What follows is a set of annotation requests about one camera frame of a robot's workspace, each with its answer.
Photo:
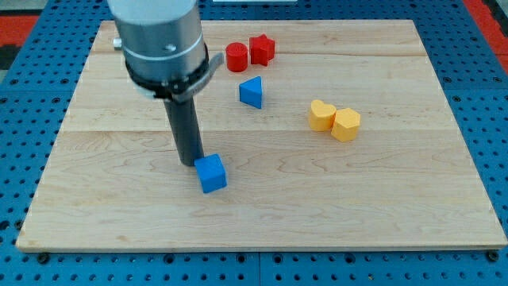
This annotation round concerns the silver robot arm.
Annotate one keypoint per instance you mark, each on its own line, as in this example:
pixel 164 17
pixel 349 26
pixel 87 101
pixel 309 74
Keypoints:
pixel 167 58

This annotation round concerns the red star block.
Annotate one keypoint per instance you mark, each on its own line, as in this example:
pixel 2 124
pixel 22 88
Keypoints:
pixel 262 49

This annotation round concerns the blue triangle block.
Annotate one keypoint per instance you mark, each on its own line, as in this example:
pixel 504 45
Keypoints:
pixel 251 92

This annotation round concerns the yellow hexagon block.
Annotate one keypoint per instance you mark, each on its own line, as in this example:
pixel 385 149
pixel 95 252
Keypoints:
pixel 346 124

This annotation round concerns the blue cube block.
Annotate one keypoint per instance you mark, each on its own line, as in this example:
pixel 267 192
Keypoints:
pixel 211 173

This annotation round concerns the yellow heart block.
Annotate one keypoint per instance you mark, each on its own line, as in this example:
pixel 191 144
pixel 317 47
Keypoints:
pixel 321 115

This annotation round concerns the red cylinder block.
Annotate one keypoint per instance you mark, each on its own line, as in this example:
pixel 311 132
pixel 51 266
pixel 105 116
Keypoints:
pixel 236 57

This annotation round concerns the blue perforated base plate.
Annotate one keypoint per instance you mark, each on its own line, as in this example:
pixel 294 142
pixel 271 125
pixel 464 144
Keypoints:
pixel 40 82

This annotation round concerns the wooden board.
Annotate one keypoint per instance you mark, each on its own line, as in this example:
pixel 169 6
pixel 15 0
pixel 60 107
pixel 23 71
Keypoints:
pixel 114 182

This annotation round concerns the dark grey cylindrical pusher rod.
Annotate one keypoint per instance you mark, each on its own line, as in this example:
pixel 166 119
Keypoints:
pixel 185 130

